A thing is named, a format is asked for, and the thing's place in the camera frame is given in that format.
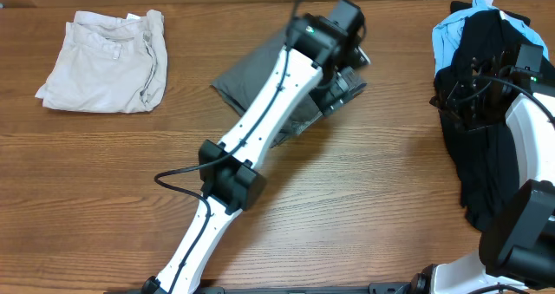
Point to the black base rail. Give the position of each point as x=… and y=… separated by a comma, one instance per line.
x=373, y=288

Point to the light blue garment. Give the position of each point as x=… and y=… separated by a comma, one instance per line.
x=446, y=35

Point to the beige folded shorts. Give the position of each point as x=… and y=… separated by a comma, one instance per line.
x=109, y=65

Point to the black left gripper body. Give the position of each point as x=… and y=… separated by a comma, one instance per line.
x=328, y=95

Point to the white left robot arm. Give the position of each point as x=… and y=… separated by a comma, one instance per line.
x=310, y=64

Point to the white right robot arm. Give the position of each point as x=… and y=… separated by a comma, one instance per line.
x=516, y=253

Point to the black garment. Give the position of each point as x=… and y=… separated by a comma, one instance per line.
x=485, y=159

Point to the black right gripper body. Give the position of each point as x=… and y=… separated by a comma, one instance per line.
x=476, y=111

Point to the grey shorts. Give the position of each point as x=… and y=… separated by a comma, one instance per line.
x=240, y=85

